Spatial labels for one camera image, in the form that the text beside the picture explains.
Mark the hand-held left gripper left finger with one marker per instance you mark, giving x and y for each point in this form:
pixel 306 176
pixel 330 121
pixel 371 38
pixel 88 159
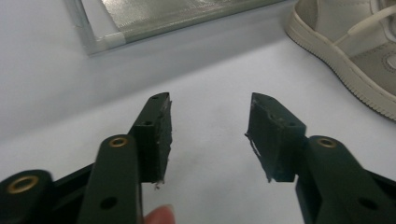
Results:
pixel 152 140

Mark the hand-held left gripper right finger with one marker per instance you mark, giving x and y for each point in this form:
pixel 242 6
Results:
pixel 277 140

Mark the metal shoe rack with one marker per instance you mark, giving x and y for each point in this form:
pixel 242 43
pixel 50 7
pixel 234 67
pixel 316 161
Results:
pixel 155 15

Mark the cream sneaker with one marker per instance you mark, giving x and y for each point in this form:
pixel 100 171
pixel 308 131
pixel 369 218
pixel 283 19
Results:
pixel 358 37

